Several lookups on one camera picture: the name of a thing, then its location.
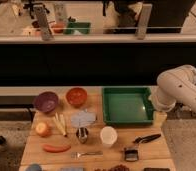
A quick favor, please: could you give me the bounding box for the peeled banana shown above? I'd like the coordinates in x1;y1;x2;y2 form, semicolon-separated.
52;113;67;137

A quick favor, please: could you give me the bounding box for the red yellow apple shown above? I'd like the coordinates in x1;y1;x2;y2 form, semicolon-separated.
35;122;51;137

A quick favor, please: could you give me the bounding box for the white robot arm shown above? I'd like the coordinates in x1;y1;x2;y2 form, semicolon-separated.
150;65;196;113

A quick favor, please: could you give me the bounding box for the small metal cup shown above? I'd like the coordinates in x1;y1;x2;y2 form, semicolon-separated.
76;127;88;144

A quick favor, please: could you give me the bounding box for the white paper cup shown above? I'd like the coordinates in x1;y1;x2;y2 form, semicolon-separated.
100;126;118;148

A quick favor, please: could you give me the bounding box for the red bowl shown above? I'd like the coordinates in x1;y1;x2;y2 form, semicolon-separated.
66;87;87;108

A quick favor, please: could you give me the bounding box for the green plastic tray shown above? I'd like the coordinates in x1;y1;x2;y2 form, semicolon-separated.
102;87;154;125

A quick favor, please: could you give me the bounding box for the light blue cloth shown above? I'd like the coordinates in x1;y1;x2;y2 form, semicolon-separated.
71;110;96;128

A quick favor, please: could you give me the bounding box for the purple bowl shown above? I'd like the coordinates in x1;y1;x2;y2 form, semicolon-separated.
33;91;59;113

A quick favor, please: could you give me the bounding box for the metal fork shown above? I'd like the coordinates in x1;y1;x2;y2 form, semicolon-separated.
71;151;103;158

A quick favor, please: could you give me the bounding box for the orange carrot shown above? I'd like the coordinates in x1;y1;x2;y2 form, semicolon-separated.
42;144;71;153

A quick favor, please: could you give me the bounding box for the red berries pile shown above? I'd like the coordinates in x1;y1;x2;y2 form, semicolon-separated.
94;164;130;171

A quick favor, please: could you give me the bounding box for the dark brown block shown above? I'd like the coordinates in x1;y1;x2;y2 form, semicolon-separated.
143;167;170;171

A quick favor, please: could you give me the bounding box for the blue ball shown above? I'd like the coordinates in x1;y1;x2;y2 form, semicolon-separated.
25;164;42;171

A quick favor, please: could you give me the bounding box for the black handled brush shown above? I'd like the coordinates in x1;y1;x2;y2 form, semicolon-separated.
124;134;160;162

